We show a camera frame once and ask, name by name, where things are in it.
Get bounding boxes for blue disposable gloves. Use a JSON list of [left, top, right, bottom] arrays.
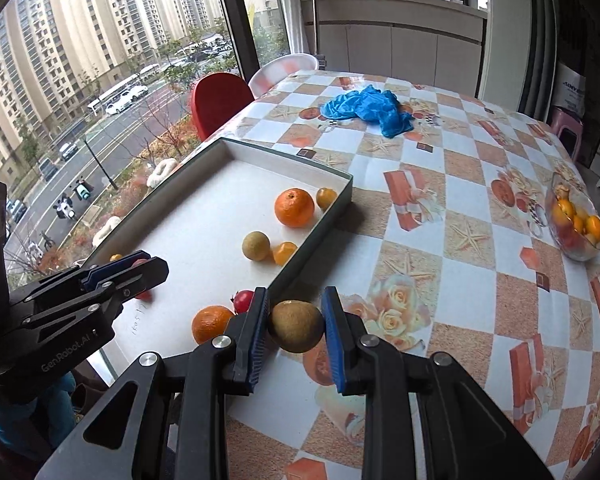
[[320, 86, 414, 140]]

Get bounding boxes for white paper bag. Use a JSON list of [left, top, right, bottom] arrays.
[[554, 62, 589, 111]]

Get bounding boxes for clear glass bowl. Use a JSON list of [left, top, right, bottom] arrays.
[[544, 172, 600, 262]]

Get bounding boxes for grey curtain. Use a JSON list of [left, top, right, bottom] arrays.
[[526, 0, 562, 122]]

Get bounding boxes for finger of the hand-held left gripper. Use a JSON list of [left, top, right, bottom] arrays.
[[10, 254, 146, 318], [25, 256, 170, 346]]

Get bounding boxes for white counter cabinet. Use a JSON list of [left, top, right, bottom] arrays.
[[314, 0, 486, 98]]

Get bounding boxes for brown kiwi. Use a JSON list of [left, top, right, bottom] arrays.
[[267, 300, 326, 354], [242, 231, 271, 262]]

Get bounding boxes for shallow grey tray box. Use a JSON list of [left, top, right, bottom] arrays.
[[72, 136, 354, 363]]

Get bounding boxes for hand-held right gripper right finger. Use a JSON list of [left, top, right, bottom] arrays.
[[321, 286, 556, 480]]

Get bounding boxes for pink plastic stool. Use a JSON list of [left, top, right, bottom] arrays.
[[549, 105, 584, 154]]

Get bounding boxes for red plastic chair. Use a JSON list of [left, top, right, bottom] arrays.
[[189, 72, 255, 142]]

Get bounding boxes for person's blue clothing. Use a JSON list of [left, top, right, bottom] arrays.
[[0, 375, 77, 461]]

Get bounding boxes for checkered printed tablecloth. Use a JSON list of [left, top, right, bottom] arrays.
[[180, 69, 600, 480]]

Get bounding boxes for white plastic chair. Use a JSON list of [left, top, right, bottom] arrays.
[[248, 52, 326, 99]]

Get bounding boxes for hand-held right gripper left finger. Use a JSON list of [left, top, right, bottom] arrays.
[[35, 287, 271, 480]]

